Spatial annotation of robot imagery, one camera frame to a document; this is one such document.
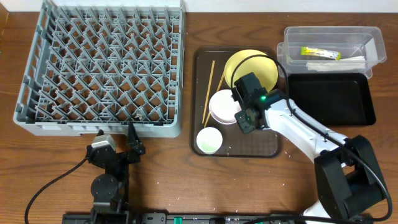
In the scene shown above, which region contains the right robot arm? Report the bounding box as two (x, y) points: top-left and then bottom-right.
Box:
(232, 73), (392, 223)

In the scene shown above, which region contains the clear plastic bin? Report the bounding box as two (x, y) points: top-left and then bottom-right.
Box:
(277, 26), (387, 79)

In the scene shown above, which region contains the right wooden chopstick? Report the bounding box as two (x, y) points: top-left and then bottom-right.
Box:
(204, 72), (224, 128)

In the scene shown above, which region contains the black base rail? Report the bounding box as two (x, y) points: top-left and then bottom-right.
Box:
(61, 212), (312, 224)

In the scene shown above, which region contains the green snack wrapper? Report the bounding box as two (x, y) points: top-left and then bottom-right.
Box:
(300, 47), (341, 60)

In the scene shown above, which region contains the yellow plate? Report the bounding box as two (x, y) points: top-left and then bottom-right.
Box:
(224, 49), (279, 91)

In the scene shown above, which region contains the black plastic bin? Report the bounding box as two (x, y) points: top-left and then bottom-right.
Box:
(288, 73), (376, 126)

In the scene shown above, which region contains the pale green cup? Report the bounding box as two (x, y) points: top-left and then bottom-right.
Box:
(196, 127), (223, 154)

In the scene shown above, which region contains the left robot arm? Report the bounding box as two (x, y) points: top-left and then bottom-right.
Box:
(86, 123), (146, 223)

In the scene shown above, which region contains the dark brown serving tray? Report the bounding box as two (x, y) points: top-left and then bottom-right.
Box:
(190, 46), (283, 159)

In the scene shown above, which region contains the grey dish rack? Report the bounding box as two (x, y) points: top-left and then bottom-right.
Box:
(13, 1), (185, 138)

